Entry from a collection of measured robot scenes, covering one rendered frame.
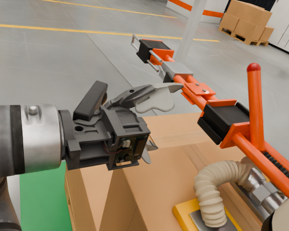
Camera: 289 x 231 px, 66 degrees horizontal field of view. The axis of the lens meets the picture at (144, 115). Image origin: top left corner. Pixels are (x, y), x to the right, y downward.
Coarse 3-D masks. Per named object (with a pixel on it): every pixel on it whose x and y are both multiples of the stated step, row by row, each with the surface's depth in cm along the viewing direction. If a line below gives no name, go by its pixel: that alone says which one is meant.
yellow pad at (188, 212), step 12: (180, 204) 40; (192, 204) 41; (180, 216) 38; (192, 216) 38; (228, 216) 40; (192, 228) 37; (204, 228) 37; (216, 228) 37; (228, 228) 38; (240, 228) 39
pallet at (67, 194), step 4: (64, 184) 141; (68, 192) 126; (68, 196) 127; (68, 200) 129; (68, 204) 132; (68, 208) 131; (72, 212) 117; (72, 216) 127; (72, 220) 126; (72, 224) 124; (72, 228) 122; (76, 228) 111
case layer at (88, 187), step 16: (160, 128) 127; (176, 128) 130; (192, 128) 134; (160, 144) 116; (176, 144) 119; (80, 176) 92; (96, 176) 91; (80, 192) 94; (96, 192) 85; (80, 208) 97; (96, 208) 80; (80, 224) 100; (96, 224) 75
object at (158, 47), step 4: (144, 40) 68; (148, 40) 69; (152, 40) 70; (156, 40) 71; (160, 40) 72; (152, 44) 67; (156, 44) 68; (160, 44) 69; (164, 44) 70; (152, 48) 65; (156, 48) 65; (160, 48) 66; (164, 48) 67; (168, 48) 68; (156, 52) 65; (160, 52) 65; (164, 52) 66; (168, 52) 67; (172, 52) 67; (160, 56) 66; (152, 60) 66
